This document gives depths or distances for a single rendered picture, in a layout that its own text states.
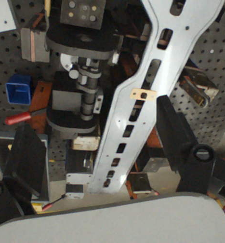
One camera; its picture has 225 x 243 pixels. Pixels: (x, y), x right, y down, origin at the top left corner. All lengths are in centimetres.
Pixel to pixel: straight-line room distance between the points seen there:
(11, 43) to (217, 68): 96
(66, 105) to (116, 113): 27
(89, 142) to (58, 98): 25
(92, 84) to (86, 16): 11
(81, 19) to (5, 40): 56
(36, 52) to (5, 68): 51
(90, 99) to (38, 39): 16
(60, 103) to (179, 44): 34
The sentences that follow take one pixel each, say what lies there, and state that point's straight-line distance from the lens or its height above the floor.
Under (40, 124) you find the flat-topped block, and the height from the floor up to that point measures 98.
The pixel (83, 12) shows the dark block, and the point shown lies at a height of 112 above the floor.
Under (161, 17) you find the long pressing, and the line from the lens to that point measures 50.
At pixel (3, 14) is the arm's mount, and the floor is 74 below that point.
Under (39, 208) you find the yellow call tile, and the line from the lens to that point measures 84.
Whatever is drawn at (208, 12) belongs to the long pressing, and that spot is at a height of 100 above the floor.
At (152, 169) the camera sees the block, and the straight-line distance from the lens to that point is 89.
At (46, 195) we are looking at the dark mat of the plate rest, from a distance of 72.
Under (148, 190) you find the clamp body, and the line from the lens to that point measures 104.
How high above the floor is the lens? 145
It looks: 45 degrees down
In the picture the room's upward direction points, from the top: 170 degrees clockwise
